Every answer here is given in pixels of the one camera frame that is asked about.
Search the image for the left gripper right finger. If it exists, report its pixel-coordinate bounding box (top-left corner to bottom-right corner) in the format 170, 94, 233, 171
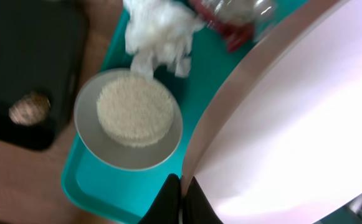
183, 177, 223, 224

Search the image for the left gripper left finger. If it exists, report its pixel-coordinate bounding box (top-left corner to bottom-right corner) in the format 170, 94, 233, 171
138, 174, 181, 224

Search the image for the pink plate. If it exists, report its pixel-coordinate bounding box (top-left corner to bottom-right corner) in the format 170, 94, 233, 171
181, 0, 362, 223

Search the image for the brown food scrap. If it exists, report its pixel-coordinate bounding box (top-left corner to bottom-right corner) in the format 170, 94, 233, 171
9, 91, 50, 126

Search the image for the grey bowl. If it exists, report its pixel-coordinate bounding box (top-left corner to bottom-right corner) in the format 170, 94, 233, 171
74, 68, 183, 171

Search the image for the white rice portion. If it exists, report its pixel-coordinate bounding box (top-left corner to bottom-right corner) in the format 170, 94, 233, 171
97, 75, 174, 147

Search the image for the crumpled white napkin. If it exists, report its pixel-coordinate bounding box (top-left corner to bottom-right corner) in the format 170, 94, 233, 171
123, 0, 205, 78

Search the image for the red foil wrapper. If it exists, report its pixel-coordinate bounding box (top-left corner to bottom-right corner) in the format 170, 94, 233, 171
188, 0, 278, 54

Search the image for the black plastic tray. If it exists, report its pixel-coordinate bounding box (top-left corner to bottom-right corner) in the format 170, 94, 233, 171
0, 0, 88, 151

